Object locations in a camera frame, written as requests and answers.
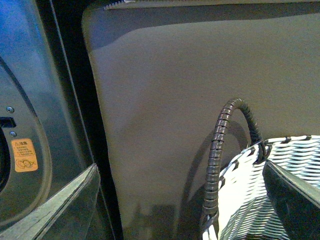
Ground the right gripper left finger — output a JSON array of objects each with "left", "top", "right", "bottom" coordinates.
[{"left": 0, "top": 163, "right": 101, "bottom": 240}]

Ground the dark wrapped basket handle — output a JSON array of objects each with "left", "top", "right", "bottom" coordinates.
[{"left": 200, "top": 98, "right": 267, "bottom": 231}]

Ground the black and white woven basket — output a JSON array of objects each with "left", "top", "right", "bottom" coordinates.
[{"left": 200, "top": 135, "right": 320, "bottom": 240}]

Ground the silver front-load washing machine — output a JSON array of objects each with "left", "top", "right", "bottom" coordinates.
[{"left": 0, "top": 0, "right": 123, "bottom": 240}]

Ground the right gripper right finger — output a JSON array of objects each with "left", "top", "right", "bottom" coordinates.
[{"left": 262, "top": 160, "right": 320, "bottom": 240}]

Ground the orange warning sticker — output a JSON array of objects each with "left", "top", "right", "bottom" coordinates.
[{"left": 10, "top": 138, "right": 39, "bottom": 173}]

